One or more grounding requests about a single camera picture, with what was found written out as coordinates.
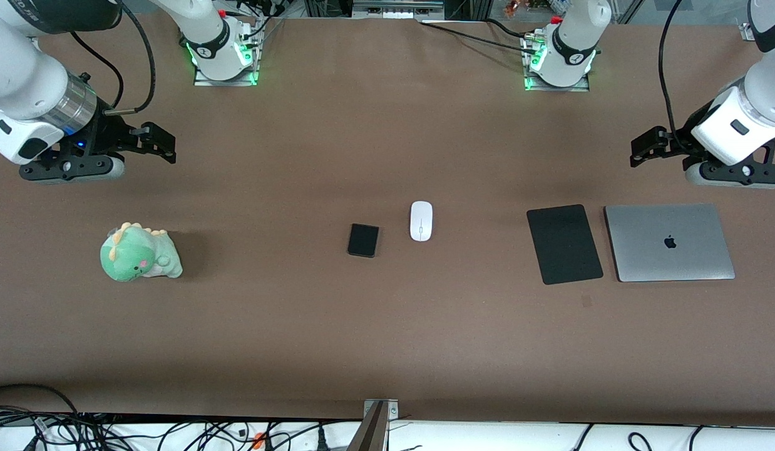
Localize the white computer mouse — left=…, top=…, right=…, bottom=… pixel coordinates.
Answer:
left=409, top=200, right=433, bottom=242

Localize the black mouse pad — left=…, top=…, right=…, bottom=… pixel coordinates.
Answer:
left=526, top=204, right=605, bottom=286

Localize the grey apple laptop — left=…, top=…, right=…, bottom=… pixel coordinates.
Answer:
left=603, top=202, right=737, bottom=283

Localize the green dinosaur plush toy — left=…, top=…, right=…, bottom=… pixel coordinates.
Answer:
left=100, top=222, right=183, bottom=283

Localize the black smartphone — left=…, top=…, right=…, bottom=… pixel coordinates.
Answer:
left=347, top=223, right=381, bottom=259

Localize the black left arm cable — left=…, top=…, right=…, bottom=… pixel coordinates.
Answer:
left=657, top=0, right=686, bottom=152

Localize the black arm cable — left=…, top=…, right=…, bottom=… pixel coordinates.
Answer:
left=657, top=0, right=686, bottom=152
left=70, top=0, right=157, bottom=117

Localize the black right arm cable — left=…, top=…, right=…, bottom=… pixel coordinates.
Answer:
left=70, top=0, right=157, bottom=117

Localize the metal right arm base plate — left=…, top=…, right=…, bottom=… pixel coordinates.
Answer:
left=193, top=19, right=264, bottom=88

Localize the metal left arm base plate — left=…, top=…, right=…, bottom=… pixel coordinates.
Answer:
left=520, top=33, right=592, bottom=93

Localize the black base power cable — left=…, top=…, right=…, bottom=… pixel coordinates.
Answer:
left=419, top=18, right=535, bottom=52

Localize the black looped floor cable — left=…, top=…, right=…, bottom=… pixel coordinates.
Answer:
left=0, top=383, right=81, bottom=427

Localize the aluminium frame rail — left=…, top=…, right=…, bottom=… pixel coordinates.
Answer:
left=305, top=0, right=491, bottom=23

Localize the white cable tray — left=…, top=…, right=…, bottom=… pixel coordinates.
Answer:
left=0, top=415, right=775, bottom=451

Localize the metal camera post bracket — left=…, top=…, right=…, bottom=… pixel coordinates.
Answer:
left=347, top=398, right=401, bottom=451

